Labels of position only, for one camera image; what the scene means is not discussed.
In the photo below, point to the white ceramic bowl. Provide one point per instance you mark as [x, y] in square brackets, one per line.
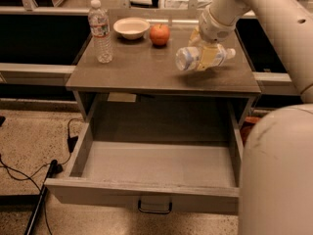
[131, 28]

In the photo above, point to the black power adapter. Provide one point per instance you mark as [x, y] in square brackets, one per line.
[71, 142]

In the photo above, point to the grey open top drawer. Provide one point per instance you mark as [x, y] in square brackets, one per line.
[188, 153]

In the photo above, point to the black drawer handle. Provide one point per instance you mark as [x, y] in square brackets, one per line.
[154, 206]

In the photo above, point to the orange backpack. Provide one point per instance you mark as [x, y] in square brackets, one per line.
[248, 124]

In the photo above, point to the clear plastic water bottle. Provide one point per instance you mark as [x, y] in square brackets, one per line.
[98, 19]

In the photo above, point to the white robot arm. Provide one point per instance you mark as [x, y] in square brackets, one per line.
[276, 179]

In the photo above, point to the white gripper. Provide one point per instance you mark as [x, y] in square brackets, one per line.
[213, 29]

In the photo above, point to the black pole on floor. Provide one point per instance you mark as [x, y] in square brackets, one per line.
[40, 200]

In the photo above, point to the red apple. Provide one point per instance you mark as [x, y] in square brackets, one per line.
[159, 34]

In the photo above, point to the grey cabinet with counter top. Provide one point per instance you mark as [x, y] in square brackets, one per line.
[140, 67]

